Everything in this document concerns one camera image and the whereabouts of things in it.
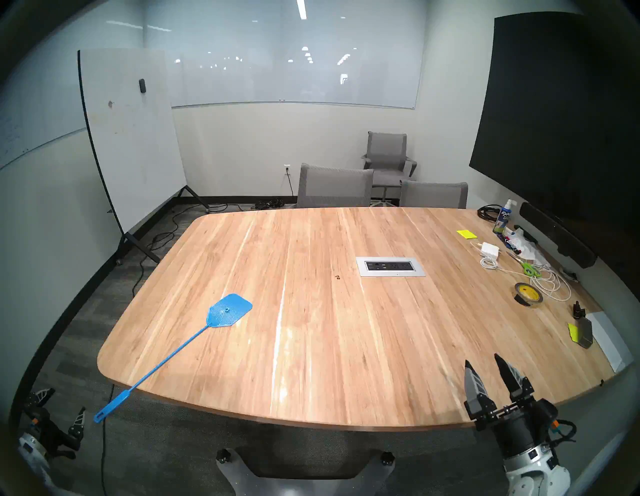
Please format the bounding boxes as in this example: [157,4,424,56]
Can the large black wall screen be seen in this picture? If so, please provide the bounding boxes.
[468,12,640,261]

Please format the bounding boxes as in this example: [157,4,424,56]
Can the white charger cable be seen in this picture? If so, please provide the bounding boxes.
[470,241,572,303]

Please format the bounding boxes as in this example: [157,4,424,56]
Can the black video sound bar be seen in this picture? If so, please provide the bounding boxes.
[519,202,598,269]

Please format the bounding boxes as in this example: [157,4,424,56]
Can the white mobile whiteboard on stand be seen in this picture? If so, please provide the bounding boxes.
[77,48,211,266]

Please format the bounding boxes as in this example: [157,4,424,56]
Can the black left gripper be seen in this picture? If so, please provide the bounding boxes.
[27,387,87,461]

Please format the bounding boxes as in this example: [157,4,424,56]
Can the white plastic bag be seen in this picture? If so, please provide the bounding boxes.
[507,230,551,267]

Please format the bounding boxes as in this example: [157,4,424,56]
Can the silver table power outlet box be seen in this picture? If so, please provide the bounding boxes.
[355,256,427,278]

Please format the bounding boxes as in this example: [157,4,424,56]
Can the brown packing tape roll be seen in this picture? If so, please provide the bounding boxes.
[514,282,544,308]

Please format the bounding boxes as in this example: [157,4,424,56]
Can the grey mesh office chair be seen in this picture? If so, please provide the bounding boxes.
[399,180,469,209]
[296,163,375,209]

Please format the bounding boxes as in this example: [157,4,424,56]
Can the whiteboard cleaner spray bottle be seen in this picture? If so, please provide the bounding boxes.
[492,199,518,235]

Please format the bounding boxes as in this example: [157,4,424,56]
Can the green handled scissors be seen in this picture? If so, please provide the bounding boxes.
[506,251,543,279]

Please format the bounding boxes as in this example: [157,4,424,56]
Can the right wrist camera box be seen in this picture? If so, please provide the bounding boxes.
[536,397,559,432]

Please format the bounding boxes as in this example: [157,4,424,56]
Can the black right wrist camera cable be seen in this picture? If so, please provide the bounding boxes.
[550,419,577,447]

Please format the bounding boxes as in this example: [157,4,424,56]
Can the black looped floor cable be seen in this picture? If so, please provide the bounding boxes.
[145,200,241,251]

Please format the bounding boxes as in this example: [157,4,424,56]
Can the wide glass wall whiteboard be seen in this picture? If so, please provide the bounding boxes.
[144,0,428,110]

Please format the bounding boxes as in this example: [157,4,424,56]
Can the black cable bundle with cord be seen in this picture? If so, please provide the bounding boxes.
[250,171,295,210]

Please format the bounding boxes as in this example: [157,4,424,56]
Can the grey office chair with armrests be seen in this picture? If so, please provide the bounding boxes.
[361,131,418,206]

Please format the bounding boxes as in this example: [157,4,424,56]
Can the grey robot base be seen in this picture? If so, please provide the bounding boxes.
[216,447,396,496]

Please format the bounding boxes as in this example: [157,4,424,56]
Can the glass wall whiteboard with writing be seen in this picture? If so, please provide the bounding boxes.
[0,30,146,171]

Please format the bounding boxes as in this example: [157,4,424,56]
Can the blue plastic fly swatter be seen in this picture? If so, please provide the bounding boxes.
[93,293,253,424]

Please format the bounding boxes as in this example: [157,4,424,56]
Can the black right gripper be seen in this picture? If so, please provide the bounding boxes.
[463,353,542,459]

